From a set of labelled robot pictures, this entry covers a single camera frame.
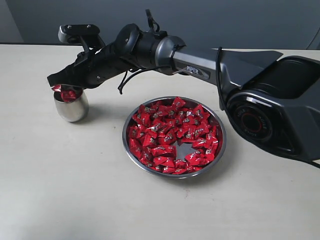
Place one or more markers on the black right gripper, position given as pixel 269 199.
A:
pixel 92 67

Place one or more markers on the red candy sticking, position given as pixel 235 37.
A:
pixel 57 88

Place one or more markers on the red candy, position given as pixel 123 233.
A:
pixel 68 95

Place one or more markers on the stainless steel plate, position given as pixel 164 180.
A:
pixel 174 144

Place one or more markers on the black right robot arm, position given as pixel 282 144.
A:
pixel 270 100

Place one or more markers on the stainless steel cup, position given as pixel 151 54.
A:
pixel 72 111

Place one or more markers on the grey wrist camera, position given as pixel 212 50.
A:
pixel 85 34

